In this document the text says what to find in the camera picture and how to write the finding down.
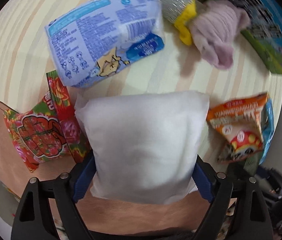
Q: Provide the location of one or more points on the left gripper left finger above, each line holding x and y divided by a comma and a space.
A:
34, 219

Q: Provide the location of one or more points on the orange mushroom snack bag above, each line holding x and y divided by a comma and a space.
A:
247, 124

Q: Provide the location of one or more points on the red floral snack bag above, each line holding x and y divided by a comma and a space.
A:
49, 130

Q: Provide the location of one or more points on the white soft pillow pack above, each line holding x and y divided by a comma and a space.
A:
145, 146

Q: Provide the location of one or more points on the light blue tissue pack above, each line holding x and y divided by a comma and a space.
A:
102, 37

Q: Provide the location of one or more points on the striped cream table mat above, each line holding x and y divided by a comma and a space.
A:
24, 61

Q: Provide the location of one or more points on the silver scrubber with yellow sponge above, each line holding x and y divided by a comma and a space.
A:
180, 13

